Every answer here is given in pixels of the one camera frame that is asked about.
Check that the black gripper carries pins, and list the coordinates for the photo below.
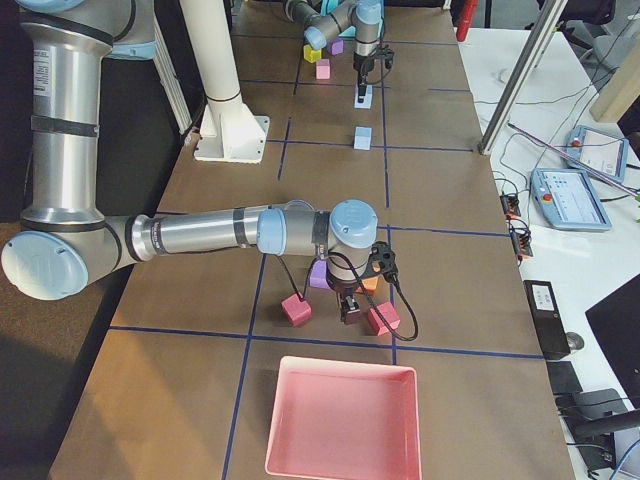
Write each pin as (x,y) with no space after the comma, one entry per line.
(361,65)
(346,290)

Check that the light blue foam block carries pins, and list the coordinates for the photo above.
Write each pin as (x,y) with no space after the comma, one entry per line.
(363,98)
(362,138)

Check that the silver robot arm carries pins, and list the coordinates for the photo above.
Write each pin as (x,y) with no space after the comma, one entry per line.
(366,17)
(141,169)

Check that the pink-red foam block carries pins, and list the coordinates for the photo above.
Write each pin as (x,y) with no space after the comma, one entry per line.
(383,318)

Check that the orange foam block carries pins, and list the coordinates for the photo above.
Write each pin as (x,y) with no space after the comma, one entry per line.
(370,284)

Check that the pink foam block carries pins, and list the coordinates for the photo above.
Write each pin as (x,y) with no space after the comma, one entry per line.
(323,69)

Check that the purple foam block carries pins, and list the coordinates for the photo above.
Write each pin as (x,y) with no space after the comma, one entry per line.
(318,275)
(336,47)

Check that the dark red foam block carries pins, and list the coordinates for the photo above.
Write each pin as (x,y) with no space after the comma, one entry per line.
(297,310)

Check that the yellow foam block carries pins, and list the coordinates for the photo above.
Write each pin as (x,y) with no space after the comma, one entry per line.
(311,55)

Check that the pink plastic tray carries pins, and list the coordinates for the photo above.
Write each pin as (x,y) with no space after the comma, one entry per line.
(344,420)

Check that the red fire extinguisher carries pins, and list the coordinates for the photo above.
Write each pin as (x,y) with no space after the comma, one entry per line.
(465,19)

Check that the black orange connector strip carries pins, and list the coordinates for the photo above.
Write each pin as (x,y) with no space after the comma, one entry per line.
(518,229)

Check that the black power adapter box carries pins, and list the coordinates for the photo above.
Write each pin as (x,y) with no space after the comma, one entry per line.
(546,319)

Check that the thin metal rod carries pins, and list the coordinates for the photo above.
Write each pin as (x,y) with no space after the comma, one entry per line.
(591,171)

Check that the near teach pendant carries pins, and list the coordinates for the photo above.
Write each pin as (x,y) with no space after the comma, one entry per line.
(568,201)

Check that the teach pendant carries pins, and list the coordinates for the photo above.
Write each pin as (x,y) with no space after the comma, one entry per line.
(568,201)
(601,151)

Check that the far teach pendant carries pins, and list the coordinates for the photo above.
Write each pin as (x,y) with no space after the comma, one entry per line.
(601,151)

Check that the black monitor corner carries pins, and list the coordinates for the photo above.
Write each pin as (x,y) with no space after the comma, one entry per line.
(614,321)

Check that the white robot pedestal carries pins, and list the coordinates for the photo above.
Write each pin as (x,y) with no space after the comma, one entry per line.
(229,131)

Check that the aluminium frame post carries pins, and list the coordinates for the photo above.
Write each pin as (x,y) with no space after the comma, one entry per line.
(535,45)

